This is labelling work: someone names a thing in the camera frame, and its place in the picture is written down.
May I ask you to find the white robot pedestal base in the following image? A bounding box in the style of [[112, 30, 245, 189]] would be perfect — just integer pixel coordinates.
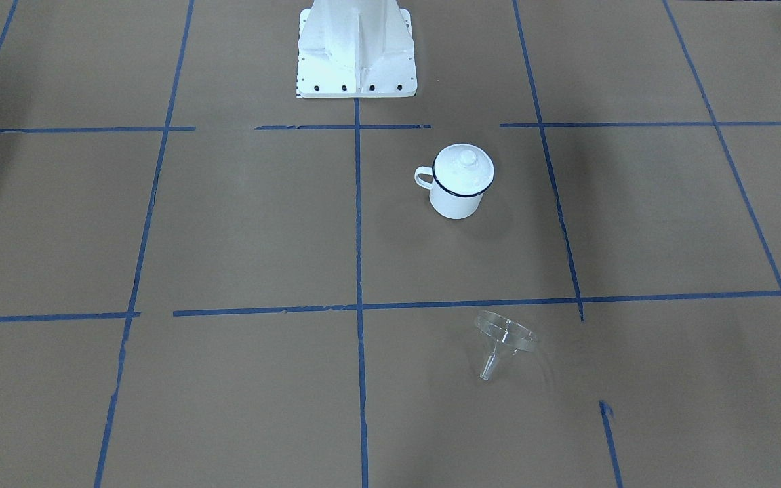
[[296, 1, 418, 99]]

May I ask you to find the white cup lid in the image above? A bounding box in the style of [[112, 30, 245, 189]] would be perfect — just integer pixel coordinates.
[[432, 143, 495, 197]]

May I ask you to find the clear plastic funnel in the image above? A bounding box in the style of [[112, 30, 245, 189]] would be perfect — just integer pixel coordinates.
[[475, 310, 539, 381]]

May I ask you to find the white enamel cup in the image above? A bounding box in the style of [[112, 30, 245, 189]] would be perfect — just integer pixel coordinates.
[[414, 165, 490, 220]]

